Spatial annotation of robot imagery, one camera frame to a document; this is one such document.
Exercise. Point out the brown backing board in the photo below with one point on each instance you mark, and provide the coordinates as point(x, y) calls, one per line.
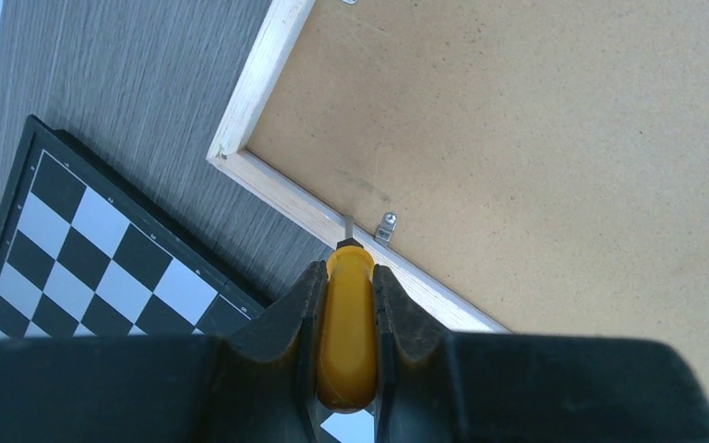
point(547, 160)

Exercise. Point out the black white checkerboard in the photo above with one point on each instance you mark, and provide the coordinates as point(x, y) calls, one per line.
point(83, 253)

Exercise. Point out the white wooden photo frame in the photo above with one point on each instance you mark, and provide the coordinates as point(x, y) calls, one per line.
point(271, 48)

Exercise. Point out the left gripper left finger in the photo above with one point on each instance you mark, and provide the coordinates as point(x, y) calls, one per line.
point(255, 385)

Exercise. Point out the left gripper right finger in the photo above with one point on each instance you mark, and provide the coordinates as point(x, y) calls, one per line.
point(441, 385)

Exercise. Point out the orange handled screwdriver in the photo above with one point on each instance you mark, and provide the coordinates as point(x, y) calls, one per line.
point(347, 365)

